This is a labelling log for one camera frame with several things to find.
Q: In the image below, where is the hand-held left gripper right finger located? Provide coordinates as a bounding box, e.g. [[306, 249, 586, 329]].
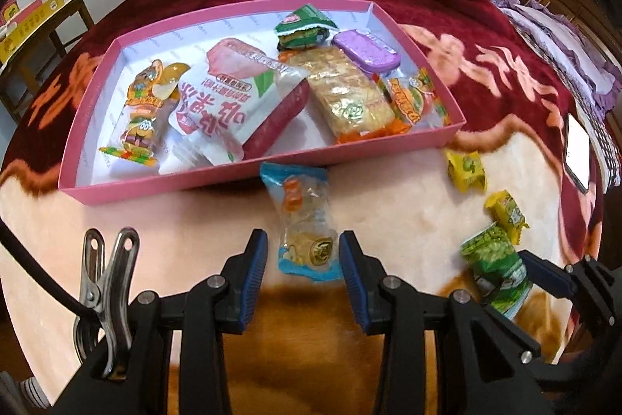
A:
[[339, 230, 559, 415]]

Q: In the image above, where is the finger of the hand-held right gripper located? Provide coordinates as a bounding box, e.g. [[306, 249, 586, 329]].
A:
[[566, 254, 614, 350], [517, 250, 577, 301]]

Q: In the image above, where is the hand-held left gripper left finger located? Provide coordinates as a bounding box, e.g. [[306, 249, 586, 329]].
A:
[[51, 228, 269, 415]]

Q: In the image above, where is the green pea packet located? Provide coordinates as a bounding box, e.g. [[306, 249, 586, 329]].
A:
[[459, 223, 534, 317]]

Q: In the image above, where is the clear blue-edged jelly packet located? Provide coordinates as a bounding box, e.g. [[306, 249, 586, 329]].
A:
[[259, 162, 343, 284]]

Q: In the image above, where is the pink cardboard box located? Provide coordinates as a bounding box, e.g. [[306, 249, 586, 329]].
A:
[[58, 0, 468, 206]]

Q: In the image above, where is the pink white snack bag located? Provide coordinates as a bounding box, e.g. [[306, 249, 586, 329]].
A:
[[158, 65, 308, 175]]

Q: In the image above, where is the cracker packet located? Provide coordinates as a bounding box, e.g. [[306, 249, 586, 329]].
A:
[[282, 46, 419, 146]]

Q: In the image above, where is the orange burger candy packet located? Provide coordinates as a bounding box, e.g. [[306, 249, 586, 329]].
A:
[[374, 67, 455, 129]]

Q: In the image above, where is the clear burger gummy packet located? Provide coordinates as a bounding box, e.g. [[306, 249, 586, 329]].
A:
[[98, 59, 192, 169]]

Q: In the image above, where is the purple plastic container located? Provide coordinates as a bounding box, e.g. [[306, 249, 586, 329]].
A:
[[332, 30, 400, 75]]

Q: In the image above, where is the dark green snack packet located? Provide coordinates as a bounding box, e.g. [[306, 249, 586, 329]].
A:
[[273, 4, 339, 52]]

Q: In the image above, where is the small yellow pea packet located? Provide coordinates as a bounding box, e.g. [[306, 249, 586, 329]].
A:
[[484, 190, 530, 245], [446, 149, 488, 193]]

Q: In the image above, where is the red floral blanket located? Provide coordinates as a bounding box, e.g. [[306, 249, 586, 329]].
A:
[[0, 0, 608, 415]]

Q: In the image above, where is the smartphone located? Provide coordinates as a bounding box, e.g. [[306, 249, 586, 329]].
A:
[[563, 114, 594, 194]]

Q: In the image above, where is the checkered bed sheet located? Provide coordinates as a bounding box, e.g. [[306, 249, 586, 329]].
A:
[[573, 96, 622, 187]]

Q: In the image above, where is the metal spring clip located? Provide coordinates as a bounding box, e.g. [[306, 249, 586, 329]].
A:
[[73, 226, 141, 382]]

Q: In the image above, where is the purple ruffled pillow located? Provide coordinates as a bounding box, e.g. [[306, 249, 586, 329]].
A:
[[503, 0, 622, 112]]

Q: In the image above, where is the wooden side table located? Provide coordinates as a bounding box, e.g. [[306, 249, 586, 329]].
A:
[[0, 0, 95, 124]]

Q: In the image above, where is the long yellow box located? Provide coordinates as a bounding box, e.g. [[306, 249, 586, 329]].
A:
[[0, 0, 66, 62]]

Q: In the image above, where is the black cable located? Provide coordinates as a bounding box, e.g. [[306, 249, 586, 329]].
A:
[[0, 218, 93, 323]]

